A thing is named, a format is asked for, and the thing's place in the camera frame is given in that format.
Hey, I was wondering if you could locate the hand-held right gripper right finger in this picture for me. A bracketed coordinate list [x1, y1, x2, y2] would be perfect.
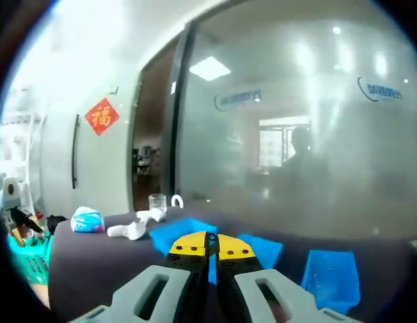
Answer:
[214, 234, 362, 323]

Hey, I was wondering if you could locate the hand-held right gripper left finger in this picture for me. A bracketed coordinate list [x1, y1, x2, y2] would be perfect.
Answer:
[71, 231, 211, 323]

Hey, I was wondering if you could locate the blue plastic bin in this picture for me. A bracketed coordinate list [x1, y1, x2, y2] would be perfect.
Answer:
[207, 233, 284, 287]
[149, 217, 219, 253]
[300, 249, 360, 316]

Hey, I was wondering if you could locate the black bag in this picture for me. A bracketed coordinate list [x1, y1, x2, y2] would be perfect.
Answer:
[46, 215, 69, 235]

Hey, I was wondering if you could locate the green plastic crate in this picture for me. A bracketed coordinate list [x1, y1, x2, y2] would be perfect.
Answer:
[7, 231, 56, 286]

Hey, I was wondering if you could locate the white storage shelf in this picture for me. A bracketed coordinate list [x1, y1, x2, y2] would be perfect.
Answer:
[0, 112, 47, 216]

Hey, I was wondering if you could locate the blue white tissue pack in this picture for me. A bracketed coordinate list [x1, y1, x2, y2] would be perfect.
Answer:
[70, 206, 106, 234]

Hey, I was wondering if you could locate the clear glass mug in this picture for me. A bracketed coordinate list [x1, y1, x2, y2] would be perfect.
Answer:
[148, 194, 168, 213]

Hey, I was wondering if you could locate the blue logo decal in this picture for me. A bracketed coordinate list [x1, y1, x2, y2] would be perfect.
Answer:
[214, 89, 263, 110]

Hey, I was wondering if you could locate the black door handle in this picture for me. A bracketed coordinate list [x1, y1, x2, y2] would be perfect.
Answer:
[71, 114, 80, 190]

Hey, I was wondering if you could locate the red diamond wall decoration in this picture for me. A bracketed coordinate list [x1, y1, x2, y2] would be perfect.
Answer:
[84, 98, 120, 137]

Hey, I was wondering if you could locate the dark door frame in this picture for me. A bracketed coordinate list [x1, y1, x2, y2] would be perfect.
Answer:
[160, 23, 197, 203]

